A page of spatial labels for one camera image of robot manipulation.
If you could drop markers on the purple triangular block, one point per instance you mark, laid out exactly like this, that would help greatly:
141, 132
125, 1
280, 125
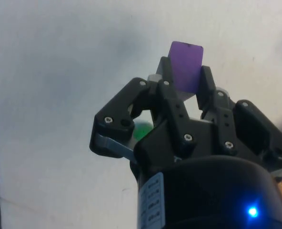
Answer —
184, 66

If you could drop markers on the green ball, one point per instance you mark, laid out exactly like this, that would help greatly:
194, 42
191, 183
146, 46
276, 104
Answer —
142, 132

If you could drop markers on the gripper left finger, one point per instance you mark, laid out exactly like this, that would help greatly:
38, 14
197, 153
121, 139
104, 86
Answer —
117, 114

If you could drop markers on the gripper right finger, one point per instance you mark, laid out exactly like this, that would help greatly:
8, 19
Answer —
248, 124

